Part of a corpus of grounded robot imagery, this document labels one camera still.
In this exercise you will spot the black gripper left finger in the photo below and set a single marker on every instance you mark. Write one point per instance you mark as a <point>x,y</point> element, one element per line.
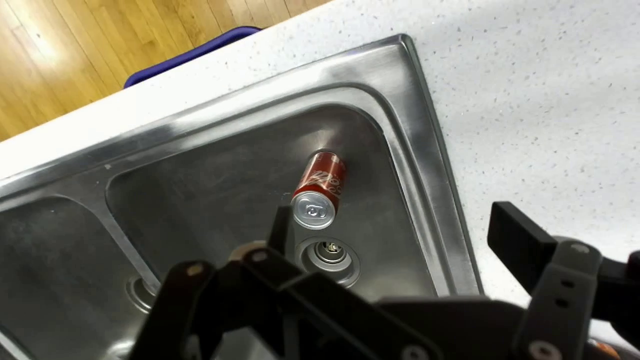
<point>301,313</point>

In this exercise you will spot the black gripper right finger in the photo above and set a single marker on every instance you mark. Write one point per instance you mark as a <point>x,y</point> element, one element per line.
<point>561,292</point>

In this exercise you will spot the red soda can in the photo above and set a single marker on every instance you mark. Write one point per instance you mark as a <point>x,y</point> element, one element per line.
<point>322,177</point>

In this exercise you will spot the stainless steel double sink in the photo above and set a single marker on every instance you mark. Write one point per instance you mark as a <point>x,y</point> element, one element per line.
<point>201,201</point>

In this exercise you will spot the dark blue chair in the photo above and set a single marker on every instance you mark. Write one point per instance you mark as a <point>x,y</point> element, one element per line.
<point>192,52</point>

